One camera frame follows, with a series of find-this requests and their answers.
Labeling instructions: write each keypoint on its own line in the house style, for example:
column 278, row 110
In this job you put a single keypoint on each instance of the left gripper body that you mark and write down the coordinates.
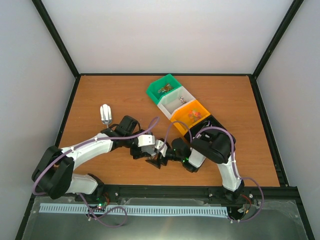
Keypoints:
column 136, row 154

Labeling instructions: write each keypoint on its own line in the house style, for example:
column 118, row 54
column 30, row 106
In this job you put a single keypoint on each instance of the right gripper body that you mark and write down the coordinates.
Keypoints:
column 178, row 158

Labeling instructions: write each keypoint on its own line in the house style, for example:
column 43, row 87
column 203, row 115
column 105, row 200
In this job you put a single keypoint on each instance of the yellow plastic bin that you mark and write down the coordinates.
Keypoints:
column 191, row 114

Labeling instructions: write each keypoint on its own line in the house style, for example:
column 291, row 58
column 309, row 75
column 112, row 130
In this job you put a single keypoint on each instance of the black plastic bin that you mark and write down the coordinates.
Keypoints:
column 203, row 122

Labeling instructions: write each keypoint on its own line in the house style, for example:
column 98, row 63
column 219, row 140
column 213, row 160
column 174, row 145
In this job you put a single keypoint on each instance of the metal scoop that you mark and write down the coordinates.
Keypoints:
column 106, row 114

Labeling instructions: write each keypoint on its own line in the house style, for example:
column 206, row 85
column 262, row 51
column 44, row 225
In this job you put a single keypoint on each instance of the white plastic bin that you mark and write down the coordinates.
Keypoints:
column 174, row 100

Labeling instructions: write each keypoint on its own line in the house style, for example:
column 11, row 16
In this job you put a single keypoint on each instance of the green plastic bin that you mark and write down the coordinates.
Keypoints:
column 161, row 87

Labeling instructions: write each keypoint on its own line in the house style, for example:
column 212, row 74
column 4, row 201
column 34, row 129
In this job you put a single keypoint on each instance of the white round lid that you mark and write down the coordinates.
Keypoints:
column 151, row 151

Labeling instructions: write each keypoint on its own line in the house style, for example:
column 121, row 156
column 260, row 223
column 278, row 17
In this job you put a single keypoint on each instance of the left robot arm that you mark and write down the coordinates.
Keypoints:
column 55, row 176

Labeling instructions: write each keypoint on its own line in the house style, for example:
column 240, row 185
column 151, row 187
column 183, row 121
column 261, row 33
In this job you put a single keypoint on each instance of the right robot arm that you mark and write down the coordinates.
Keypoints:
column 211, row 142

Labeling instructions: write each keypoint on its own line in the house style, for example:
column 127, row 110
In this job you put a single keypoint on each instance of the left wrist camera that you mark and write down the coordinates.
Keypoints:
column 145, row 140

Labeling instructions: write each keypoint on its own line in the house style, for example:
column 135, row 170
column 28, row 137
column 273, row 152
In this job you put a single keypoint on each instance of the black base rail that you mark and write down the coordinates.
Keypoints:
column 208, row 194

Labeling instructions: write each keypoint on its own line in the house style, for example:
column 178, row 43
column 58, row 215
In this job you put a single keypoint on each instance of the light blue cable duct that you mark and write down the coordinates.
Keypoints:
column 137, row 210

